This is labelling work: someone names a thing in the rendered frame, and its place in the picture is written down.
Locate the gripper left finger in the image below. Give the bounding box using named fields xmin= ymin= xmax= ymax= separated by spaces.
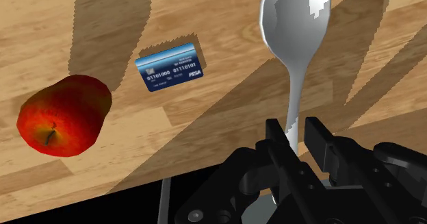
xmin=174 ymin=118 xmax=329 ymax=224

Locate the blue plastic card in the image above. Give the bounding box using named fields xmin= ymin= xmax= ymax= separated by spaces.
xmin=134 ymin=42 xmax=205 ymax=92

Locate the red apple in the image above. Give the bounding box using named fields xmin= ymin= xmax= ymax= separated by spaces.
xmin=16 ymin=74 xmax=113 ymax=158

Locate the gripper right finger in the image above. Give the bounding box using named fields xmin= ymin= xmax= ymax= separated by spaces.
xmin=304 ymin=116 xmax=427 ymax=224

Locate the silver metal spoon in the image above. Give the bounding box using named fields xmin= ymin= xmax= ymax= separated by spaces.
xmin=259 ymin=0 xmax=333 ymax=206

